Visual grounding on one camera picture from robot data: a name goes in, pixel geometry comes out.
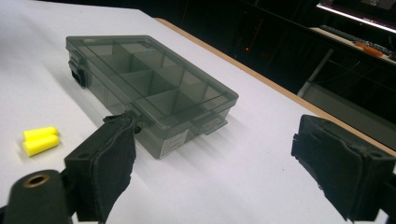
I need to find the white board sheet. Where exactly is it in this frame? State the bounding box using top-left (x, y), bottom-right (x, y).
top-left (0, 0), bottom-right (396, 224)

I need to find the yellow foam earplug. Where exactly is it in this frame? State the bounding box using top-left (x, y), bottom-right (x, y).
top-left (22, 126), bottom-right (59, 142)
top-left (22, 134), bottom-right (61, 158)

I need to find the lit monitor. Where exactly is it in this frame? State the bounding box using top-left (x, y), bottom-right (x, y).
top-left (316, 0), bottom-right (396, 35)

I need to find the orange tool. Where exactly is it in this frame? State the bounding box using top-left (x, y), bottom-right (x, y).
top-left (354, 41), bottom-right (384, 58)

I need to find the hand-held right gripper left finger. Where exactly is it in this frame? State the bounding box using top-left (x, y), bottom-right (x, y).
top-left (64, 113), bottom-right (137, 224)

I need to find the white metal stand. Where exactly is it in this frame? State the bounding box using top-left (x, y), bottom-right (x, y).
top-left (297, 48), bottom-right (335, 97)

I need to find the grey transparent organizer box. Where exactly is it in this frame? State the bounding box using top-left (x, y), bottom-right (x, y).
top-left (65, 35), bottom-right (240, 161)

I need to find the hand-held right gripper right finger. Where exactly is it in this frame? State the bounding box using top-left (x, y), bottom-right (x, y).
top-left (291, 114), bottom-right (396, 222)

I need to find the dark keyboard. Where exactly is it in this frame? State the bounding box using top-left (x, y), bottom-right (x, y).
top-left (319, 24), bottom-right (396, 58)

